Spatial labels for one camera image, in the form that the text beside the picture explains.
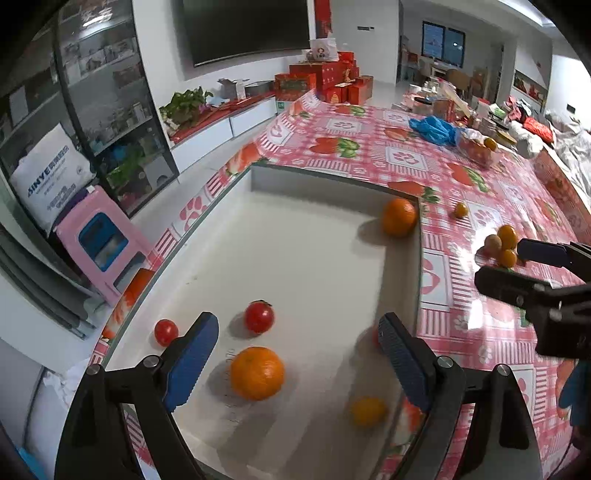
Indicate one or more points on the person's right hand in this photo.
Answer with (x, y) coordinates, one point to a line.
(577, 392)

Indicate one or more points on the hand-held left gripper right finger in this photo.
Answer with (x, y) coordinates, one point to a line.
(406, 369)

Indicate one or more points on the red hanging banner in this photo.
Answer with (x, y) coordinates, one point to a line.
(323, 16)

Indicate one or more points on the red tomato with stem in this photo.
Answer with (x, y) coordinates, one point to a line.
(258, 316)

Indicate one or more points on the white crumpled bag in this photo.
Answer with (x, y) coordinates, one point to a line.
(60, 383)

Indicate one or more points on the plain red cushion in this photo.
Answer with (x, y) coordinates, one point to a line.
(538, 129)

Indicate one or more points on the small orange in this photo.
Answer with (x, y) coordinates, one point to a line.
(508, 258)
(460, 210)
(367, 410)

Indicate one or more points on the clear glass bowl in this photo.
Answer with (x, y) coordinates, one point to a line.
(475, 150)

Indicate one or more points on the small red tomato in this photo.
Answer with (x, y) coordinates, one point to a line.
(165, 331)

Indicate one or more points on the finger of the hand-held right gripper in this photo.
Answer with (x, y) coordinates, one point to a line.
(508, 284)
(540, 250)

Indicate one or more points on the shallow white tray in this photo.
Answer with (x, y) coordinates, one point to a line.
(300, 258)

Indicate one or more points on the pile of assorted packages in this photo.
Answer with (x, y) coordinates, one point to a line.
(452, 104)

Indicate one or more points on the low white television cabinet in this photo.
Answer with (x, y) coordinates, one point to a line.
(207, 136)

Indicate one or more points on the green potted plant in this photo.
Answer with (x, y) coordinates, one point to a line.
(184, 104)

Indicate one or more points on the mandarin in glass bowl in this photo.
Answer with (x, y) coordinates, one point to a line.
(490, 144)

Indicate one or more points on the white bag with red print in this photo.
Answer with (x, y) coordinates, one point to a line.
(323, 48)

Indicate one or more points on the glass door cabinet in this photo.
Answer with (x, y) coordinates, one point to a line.
(115, 92)

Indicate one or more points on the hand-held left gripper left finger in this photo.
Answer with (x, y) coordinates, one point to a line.
(194, 364)

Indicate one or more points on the black television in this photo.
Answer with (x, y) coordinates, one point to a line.
(244, 27)

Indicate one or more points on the brown kiwi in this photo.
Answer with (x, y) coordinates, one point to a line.
(491, 243)

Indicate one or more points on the blue plastic bag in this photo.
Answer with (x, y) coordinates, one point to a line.
(434, 129)

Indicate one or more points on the dark window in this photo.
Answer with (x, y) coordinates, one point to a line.
(434, 41)

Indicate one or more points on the large orange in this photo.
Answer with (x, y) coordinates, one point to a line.
(257, 373)
(399, 217)

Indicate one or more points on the strawberry print red tablecloth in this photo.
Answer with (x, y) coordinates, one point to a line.
(364, 152)

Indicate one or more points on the sofa with grey bedding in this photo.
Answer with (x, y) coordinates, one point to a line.
(572, 138)

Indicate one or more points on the wooden chair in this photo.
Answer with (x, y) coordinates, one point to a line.
(457, 78)

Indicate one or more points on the medium orange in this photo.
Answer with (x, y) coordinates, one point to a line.
(508, 235)

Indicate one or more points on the open cardboard box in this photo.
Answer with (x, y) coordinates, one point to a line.
(233, 87)

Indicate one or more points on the stack of red gift boxes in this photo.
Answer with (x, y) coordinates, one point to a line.
(323, 76)

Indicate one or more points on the pink plastic stool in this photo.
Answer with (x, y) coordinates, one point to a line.
(78, 217)

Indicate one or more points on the white printed sack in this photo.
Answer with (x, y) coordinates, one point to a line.
(51, 175)

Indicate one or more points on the grey sliding door frame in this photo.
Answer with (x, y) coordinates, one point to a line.
(41, 286)

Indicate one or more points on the framed wall picture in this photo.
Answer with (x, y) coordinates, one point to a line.
(531, 87)

